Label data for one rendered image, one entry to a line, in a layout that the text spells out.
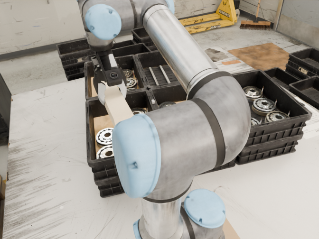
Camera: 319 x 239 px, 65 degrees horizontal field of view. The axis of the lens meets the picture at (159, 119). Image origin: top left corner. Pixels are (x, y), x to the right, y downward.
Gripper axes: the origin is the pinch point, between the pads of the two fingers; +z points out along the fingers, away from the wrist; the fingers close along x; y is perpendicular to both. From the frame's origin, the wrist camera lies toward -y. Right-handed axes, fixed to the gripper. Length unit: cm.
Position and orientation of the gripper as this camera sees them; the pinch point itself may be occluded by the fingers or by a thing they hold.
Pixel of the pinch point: (114, 100)
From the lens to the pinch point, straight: 87.0
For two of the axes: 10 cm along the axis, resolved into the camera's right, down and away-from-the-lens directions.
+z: 0.5, 7.6, 6.4
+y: -3.9, -5.8, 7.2
